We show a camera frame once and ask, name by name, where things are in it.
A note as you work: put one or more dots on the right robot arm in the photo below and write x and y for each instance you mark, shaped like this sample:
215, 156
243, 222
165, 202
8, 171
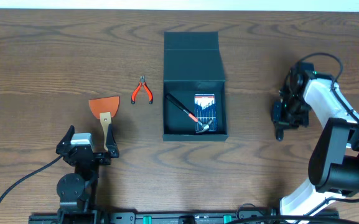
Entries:
333, 170

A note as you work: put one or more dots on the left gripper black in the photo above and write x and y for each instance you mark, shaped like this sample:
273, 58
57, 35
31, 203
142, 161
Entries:
96, 155

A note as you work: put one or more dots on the orange scraper wooden handle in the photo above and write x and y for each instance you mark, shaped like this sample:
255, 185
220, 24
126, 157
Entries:
104, 109

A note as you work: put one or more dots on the dark green open box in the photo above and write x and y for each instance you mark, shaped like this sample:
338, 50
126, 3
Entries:
192, 65

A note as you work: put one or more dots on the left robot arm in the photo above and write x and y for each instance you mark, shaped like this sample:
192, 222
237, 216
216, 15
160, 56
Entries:
77, 190

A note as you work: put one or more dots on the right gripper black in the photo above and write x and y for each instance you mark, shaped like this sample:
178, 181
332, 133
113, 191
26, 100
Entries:
282, 122

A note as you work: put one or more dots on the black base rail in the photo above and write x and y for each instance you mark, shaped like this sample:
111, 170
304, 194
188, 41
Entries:
144, 218

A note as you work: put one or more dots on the small black-handled claw hammer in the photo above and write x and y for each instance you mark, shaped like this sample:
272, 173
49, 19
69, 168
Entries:
204, 127

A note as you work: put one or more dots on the precision screwdriver set case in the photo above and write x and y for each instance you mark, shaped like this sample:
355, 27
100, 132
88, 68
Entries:
205, 109

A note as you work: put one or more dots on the black yellow screwdriver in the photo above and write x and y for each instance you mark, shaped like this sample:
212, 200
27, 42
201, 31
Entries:
279, 134

